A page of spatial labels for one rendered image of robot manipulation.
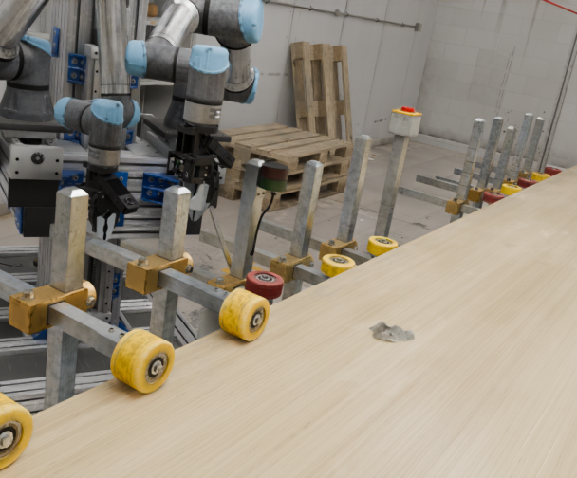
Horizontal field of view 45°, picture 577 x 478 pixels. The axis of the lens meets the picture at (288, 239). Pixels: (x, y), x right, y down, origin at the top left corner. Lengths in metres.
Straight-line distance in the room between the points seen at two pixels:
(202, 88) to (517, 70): 8.25
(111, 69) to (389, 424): 1.17
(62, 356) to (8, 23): 0.99
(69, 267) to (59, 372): 0.19
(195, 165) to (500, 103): 8.29
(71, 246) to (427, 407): 0.61
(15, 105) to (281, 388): 1.31
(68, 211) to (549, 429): 0.82
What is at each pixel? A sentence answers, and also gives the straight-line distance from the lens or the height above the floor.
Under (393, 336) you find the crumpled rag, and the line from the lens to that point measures 1.34.
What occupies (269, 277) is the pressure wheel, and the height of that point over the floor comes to 0.90.
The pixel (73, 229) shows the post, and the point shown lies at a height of 1.08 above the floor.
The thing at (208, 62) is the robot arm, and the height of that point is 1.33.
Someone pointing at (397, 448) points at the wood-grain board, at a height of 0.90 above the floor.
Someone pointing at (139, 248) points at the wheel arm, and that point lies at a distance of 1.71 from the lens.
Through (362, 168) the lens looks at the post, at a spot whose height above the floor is 1.08.
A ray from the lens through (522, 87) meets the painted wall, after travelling 9.50.
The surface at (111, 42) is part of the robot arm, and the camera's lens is 1.88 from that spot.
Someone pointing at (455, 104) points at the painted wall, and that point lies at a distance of 9.74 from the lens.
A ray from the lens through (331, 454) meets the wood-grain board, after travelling 0.99.
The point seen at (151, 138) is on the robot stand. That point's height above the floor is 0.96.
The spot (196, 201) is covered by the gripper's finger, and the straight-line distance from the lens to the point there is 1.48.
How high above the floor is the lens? 1.46
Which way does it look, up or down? 18 degrees down
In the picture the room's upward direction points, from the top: 10 degrees clockwise
